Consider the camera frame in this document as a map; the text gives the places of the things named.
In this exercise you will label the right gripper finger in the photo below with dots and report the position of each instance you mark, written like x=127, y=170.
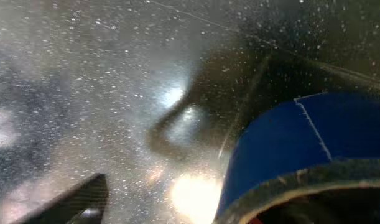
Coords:
x=84, y=199

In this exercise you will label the roll of blue tape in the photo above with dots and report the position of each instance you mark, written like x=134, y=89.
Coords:
x=286, y=140

